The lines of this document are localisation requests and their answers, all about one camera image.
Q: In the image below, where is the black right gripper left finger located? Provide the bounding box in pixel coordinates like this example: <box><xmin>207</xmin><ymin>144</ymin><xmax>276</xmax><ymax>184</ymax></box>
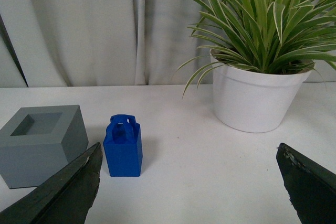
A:
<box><xmin>1</xmin><ymin>143</ymin><xmax>102</xmax><ymax>223</ymax></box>

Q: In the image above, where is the gray square base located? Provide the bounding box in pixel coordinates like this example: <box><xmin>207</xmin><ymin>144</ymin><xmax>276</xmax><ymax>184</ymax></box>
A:
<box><xmin>1</xmin><ymin>105</ymin><xmax>88</xmax><ymax>189</ymax></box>

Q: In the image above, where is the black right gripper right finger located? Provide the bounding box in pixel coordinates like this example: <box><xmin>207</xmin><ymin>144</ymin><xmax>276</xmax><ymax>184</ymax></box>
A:
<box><xmin>276</xmin><ymin>143</ymin><xmax>335</xmax><ymax>223</ymax></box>

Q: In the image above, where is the green striped spider plant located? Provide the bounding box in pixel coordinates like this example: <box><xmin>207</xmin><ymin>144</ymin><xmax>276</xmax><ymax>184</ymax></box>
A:
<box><xmin>189</xmin><ymin>0</ymin><xmax>335</xmax><ymax>82</ymax></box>

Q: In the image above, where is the blue plastic part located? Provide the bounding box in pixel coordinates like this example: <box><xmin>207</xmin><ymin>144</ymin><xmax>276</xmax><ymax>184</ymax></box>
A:
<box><xmin>103</xmin><ymin>114</ymin><xmax>143</xmax><ymax>177</ymax></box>

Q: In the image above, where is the gray curtain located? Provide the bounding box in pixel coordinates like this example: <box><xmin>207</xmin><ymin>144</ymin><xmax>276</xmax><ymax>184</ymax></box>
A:
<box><xmin>1</xmin><ymin>0</ymin><xmax>209</xmax><ymax>88</ymax></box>

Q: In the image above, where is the white plant pot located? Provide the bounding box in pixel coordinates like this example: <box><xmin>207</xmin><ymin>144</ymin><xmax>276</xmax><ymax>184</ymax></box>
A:
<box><xmin>211</xmin><ymin>57</ymin><xmax>311</xmax><ymax>133</ymax></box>

